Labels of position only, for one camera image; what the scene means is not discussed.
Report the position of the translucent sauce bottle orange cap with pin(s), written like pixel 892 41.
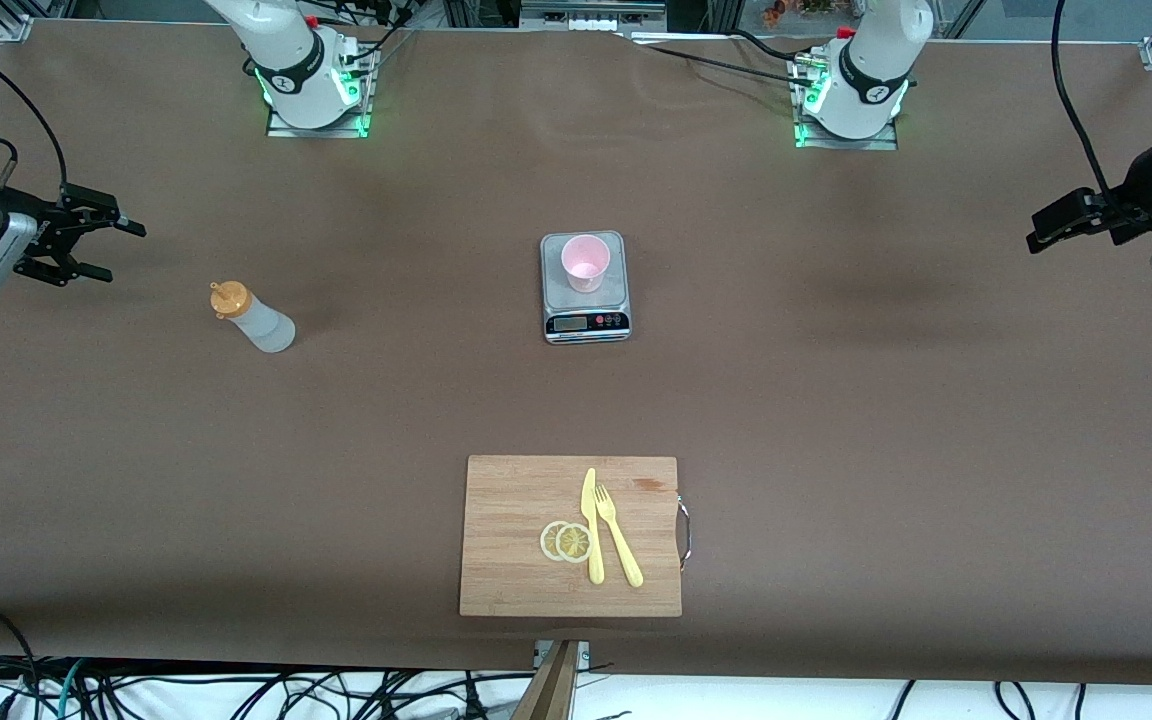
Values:
pixel 261 325

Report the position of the pink plastic cup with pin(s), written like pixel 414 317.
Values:
pixel 586 262

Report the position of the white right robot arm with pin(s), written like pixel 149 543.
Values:
pixel 286 60

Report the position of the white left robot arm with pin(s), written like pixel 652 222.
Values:
pixel 871 70

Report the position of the silver digital kitchen scale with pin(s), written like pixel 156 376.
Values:
pixel 586 322

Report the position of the white power strip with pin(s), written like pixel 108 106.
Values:
pixel 576 22

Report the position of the wooden cutting board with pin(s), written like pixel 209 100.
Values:
pixel 516 540

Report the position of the yellow lemon slice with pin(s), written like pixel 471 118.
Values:
pixel 547 540
pixel 574 543

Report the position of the yellow plastic fork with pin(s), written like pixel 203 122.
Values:
pixel 618 540

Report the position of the yellow plastic knife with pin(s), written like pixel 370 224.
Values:
pixel 591 530

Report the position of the wooden post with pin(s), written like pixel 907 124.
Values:
pixel 546 690

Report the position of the small metal bracket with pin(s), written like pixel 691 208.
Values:
pixel 584 652

